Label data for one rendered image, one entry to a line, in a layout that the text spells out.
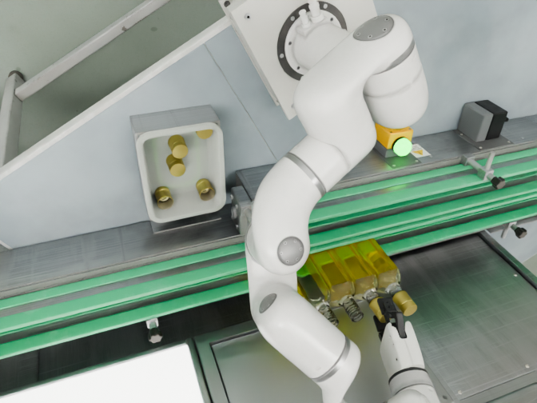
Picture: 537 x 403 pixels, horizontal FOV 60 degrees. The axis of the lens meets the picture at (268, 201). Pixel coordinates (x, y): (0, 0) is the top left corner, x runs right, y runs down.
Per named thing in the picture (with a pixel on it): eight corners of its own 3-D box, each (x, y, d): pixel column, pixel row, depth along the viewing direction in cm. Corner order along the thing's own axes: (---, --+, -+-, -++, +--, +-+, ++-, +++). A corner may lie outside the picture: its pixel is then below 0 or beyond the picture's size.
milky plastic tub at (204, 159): (144, 202, 108) (150, 225, 102) (128, 115, 95) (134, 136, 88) (216, 189, 113) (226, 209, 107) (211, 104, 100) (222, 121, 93)
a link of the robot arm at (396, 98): (344, 108, 85) (398, 148, 73) (316, 49, 76) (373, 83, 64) (386, 76, 85) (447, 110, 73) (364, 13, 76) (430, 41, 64)
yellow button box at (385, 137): (370, 144, 123) (385, 158, 118) (374, 118, 119) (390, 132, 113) (392, 140, 125) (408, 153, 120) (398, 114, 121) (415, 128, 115)
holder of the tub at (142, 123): (148, 219, 112) (153, 239, 106) (129, 115, 95) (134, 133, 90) (216, 205, 117) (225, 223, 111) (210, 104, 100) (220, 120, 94)
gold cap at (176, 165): (165, 154, 101) (169, 165, 98) (180, 151, 102) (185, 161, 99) (166, 168, 103) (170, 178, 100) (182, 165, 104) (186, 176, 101)
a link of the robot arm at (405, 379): (427, 408, 87) (422, 394, 89) (439, 381, 82) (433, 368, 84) (389, 412, 86) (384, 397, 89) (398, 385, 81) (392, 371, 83)
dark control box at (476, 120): (455, 128, 131) (475, 142, 125) (463, 102, 126) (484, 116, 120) (479, 124, 134) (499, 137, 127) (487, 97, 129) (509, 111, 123)
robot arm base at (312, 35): (270, 14, 86) (310, 37, 74) (327, -18, 87) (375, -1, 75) (295, 85, 96) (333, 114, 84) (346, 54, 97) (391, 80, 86)
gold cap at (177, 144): (167, 135, 99) (171, 145, 95) (183, 133, 100) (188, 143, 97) (169, 149, 101) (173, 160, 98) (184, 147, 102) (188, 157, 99)
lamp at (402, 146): (390, 153, 117) (396, 159, 115) (393, 137, 115) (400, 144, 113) (405, 150, 119) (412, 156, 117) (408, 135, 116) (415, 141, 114)
